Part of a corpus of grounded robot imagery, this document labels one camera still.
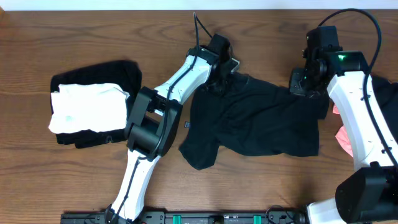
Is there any black t-shirt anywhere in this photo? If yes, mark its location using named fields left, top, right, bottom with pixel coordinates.
left=179, top=73, right=329, bottom=170

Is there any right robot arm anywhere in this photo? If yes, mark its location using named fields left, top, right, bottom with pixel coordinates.
left=289, top=26, right=397, bottom=223

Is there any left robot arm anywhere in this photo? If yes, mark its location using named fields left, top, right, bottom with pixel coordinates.
left=104, top=34, right=239, bottom=223

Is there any black fabric storage container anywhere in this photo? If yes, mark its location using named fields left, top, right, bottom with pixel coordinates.
left=50, top=60, right=142, bottom=149

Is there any black crumpled garment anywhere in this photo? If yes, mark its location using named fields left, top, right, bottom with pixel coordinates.
left=372, top=76, right=398, bottom=141

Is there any pink crumpled garment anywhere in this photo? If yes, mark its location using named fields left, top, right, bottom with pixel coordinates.
left=331, top=104, right=355, bottom=159

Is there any white folded garment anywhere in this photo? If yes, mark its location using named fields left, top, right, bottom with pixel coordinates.
left=49, top=83, right=131, bottom=134

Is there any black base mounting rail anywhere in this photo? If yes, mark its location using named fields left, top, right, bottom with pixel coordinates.
left=60, top=210, right=312, bottom=224

